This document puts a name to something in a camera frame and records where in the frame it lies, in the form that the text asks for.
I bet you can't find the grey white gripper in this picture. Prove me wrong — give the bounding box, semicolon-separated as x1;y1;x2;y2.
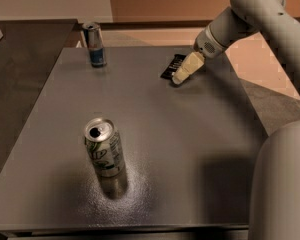
172;25;228;85

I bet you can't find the black rxbar chocolate wrapper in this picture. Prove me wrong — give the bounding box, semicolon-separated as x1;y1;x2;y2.
160;54;186;80

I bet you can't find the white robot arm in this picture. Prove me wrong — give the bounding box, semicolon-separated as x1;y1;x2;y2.
172;0;300;240

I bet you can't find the blue silver energy drink can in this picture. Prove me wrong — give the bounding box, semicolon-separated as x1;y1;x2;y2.
82;22;106;67

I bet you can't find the silver green 7up can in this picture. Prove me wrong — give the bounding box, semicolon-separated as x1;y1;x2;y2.
84;118;125;178

